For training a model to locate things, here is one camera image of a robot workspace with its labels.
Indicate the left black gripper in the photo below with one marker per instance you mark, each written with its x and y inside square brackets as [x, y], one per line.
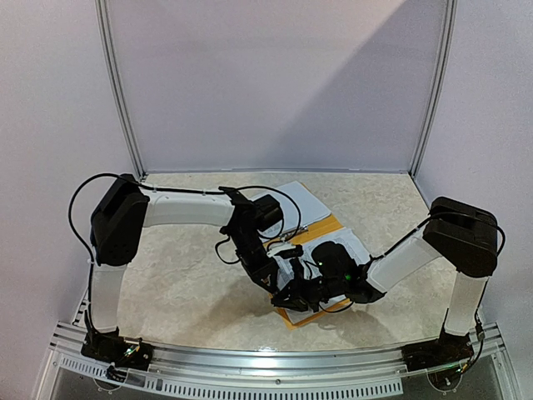
[261, 272]

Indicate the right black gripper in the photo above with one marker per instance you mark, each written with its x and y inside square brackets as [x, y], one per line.
[303, 292]

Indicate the stack of printed papers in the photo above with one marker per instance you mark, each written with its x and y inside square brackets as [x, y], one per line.
[338, 271]

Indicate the orange file folder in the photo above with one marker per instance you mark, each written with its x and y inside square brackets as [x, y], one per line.
[319, 233]

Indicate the chrome folder spring clip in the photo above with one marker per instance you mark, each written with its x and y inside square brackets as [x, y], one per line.
[294, 232]

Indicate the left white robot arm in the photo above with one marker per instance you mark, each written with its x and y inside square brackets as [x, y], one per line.
[128, 207]

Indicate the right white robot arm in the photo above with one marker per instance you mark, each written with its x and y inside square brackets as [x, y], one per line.
[468, 237]

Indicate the aluminium front rail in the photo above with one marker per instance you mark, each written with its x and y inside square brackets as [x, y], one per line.
[194, 373]

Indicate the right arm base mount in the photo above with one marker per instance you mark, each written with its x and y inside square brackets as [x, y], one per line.
[447, 350]

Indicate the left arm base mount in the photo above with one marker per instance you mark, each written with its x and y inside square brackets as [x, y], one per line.
[112, 348]

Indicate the left aluminium frame post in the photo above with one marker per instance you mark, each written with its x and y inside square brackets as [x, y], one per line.
[114, 76]

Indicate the aluminium frame post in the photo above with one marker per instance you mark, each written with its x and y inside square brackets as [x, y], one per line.
[442, 56]
[114, 76]

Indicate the right aluminium frame post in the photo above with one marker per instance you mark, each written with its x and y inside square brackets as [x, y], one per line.
[442, 56]

